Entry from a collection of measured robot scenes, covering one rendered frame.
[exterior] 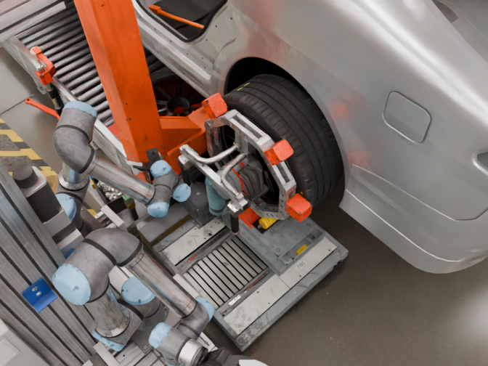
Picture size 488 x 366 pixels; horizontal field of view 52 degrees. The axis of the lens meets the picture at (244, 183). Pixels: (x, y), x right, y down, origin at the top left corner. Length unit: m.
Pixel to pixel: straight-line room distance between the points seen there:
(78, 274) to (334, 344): 1.73
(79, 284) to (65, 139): 0.55
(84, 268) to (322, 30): 1.09
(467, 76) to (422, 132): 0.23
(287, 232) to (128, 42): 1.38
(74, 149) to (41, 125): 2.21
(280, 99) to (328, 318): 1.31
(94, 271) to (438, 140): 1.11
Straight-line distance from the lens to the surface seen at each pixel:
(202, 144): 2.76
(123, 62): 2.12
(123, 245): 1.49
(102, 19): 1.98
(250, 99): 2.15
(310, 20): 1.84
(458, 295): 3.13
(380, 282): 3.04
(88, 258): 1.45
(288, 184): 2.11
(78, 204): 2.15
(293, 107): 2.13
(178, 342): 1.53
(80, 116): 1.83
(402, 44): 1.66
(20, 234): 1.51
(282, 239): 2.83
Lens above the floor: 2.68
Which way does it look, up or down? 54 degrees down
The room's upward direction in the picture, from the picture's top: 2 degrees counter-clockwise
